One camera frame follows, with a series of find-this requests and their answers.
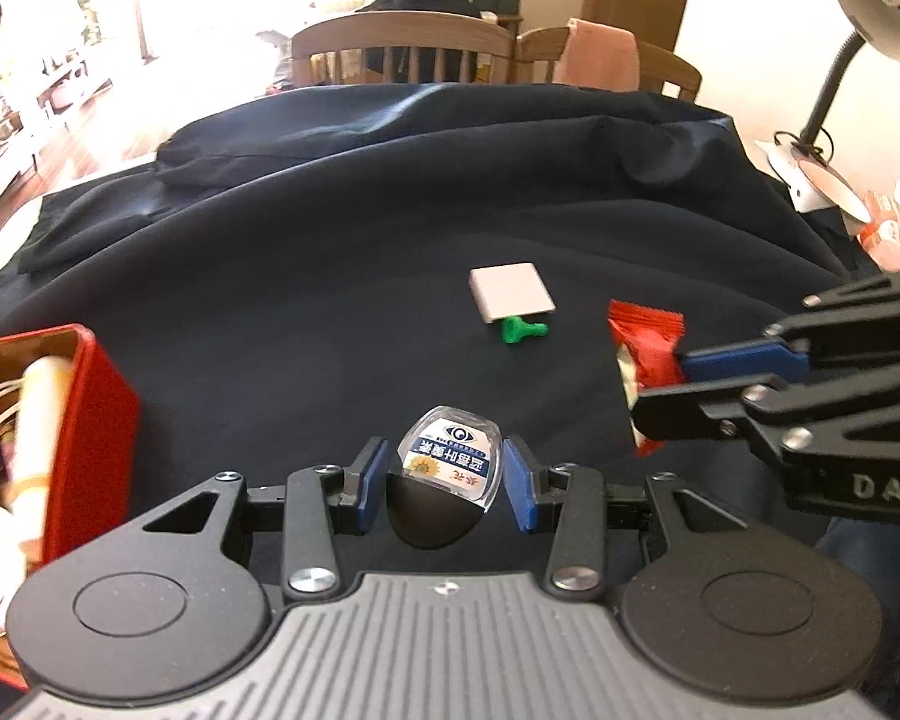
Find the white flat square box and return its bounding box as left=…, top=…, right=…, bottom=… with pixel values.
left=469, top=262, right=556, bottom=324

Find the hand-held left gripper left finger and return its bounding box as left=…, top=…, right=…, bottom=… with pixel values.
left=141, top=436, right=389, bottom=602

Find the clear labelled case black base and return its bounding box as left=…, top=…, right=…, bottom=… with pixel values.
left=385, top=405, right=505, bottom=550

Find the orange and white packet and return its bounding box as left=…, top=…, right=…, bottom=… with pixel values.
left=859, top=180, right=900, bottom=272

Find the green plastic peg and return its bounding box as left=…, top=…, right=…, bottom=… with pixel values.
left=501, top=317, right=550, bottom=345

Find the wooden slat-back chair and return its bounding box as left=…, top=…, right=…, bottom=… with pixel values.
left=291, top=15, right=518, bottom=88

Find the white gooseneck desk lamp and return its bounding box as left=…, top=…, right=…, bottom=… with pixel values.
left=757, top=0, right=900, bottom=222

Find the wooden chair with towel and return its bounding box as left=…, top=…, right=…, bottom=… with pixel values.
left=516, top=26, right=703, bottom=103

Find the low white media cabinet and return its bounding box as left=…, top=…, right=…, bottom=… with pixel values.
left=0, top=52, right=100, bottom=230

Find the pink towel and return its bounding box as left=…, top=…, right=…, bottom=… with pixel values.
left=555, top=19, right=641, bottom=93

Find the dark navy cloth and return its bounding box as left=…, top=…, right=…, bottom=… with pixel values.
left=0, top=81, right=900, bottom=616

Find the cream cylinder tube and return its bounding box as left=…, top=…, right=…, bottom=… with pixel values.
left=6, top=356, right=73, bottom=542

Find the red snack packet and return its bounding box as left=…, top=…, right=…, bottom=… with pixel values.
left=606, top=300, right=687, bottom=458

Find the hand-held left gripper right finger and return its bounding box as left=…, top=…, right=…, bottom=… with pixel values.
left=502, top=435, right=732, bottom=602

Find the red box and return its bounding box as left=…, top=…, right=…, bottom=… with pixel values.
left=0, top=324, right=140, bottom=691

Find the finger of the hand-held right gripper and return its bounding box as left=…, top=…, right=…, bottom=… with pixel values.
left=630, top=381, right=900, bottom=460
left=677, top=262, right=900, bottom=385

